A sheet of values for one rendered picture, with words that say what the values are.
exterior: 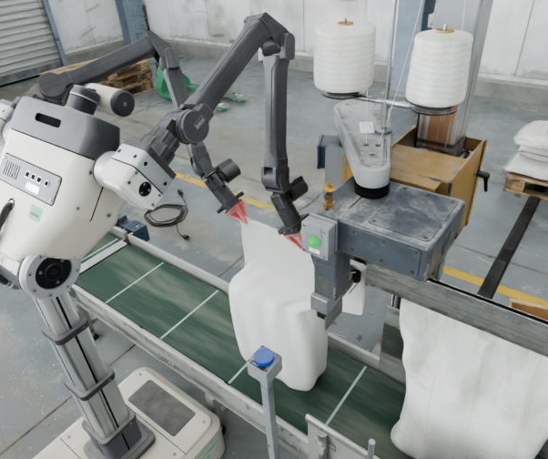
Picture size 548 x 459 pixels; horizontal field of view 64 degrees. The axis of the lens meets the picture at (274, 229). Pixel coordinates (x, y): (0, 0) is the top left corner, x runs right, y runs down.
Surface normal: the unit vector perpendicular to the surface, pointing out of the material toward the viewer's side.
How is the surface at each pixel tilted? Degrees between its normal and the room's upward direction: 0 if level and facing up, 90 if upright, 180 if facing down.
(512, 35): 90
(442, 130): 90
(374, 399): 0
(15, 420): 0
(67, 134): 50
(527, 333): 90
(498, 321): 90
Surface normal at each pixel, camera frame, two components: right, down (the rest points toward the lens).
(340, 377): -0.05, -0.82
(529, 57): -0.60, 0.48
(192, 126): 0.69, 0.18
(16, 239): -0.49, -0.16
